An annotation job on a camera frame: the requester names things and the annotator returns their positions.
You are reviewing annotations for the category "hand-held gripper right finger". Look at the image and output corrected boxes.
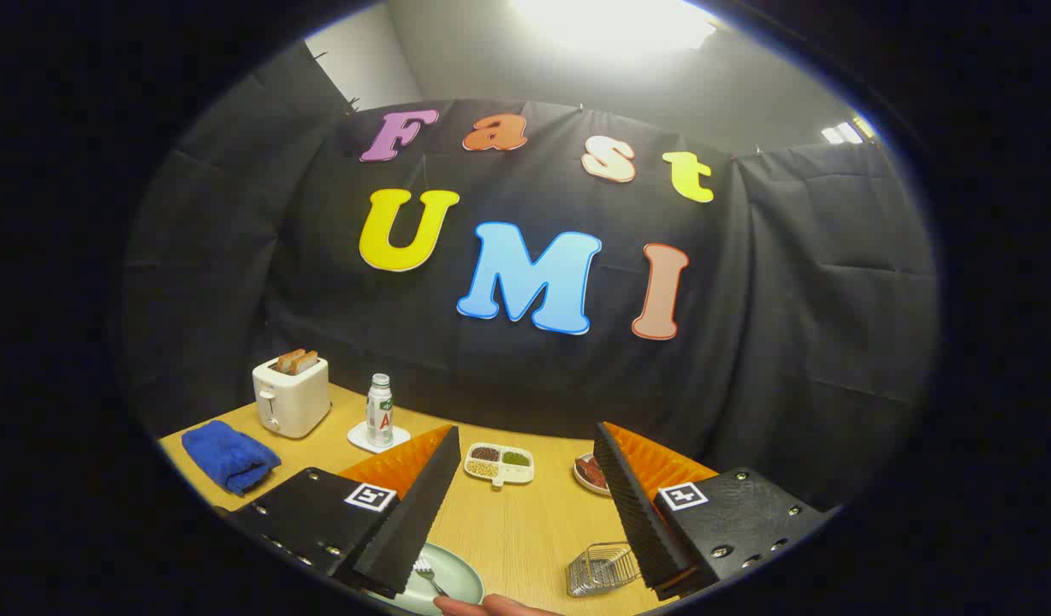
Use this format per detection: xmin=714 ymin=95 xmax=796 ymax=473
xmin=592 ymin=421 xmax=836 ymax=601

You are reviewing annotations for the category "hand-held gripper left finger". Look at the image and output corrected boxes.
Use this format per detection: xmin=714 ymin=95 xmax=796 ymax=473
xmin=230 ymin=423 xmax=463 ymax=600

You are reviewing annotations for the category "fork with wooden handle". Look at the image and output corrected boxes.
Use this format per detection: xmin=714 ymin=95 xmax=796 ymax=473
xmin=413 ymin=554 xmax=451 ymax=598

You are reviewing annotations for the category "white plate of food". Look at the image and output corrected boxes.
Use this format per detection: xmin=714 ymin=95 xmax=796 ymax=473
xmin=573 ymin=453 xmax=614 ymax=498

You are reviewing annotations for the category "pale green plate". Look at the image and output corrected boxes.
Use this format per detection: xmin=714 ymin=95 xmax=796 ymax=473
xmin=363 ymin=542 xmax=485 ymax=616

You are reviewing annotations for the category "white square coaster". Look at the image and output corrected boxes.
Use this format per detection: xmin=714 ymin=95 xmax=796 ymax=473
xmin=347 ymin=421 xmax=412 ymax=454

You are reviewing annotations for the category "white divided dish of beans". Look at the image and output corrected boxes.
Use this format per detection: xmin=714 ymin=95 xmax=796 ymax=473
xmin=464 ymin=442 xmax=535 ymax=489

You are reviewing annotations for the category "white drink bottle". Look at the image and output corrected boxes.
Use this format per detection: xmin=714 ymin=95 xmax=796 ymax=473
xmin=366 ymin=373 xmax=395 ymax=447

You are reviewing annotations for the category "white toaster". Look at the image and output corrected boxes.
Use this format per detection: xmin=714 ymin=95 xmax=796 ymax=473
xmin=252 ymin=355 xmax=332 ymax=440

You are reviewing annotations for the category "blue folded cloth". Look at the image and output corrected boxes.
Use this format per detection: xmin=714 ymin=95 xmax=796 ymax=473
xmin=181 ymin=419 xmax=282 ymax=497

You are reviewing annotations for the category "small ceiling light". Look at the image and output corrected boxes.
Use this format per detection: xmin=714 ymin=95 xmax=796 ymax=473
xmin=821 ymin=115 xmax=877 ymax=145

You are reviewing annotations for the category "metal wire basket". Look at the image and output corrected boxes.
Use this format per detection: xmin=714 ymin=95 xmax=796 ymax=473
xmin=566 ymin=542 xmax=642 ymax=598

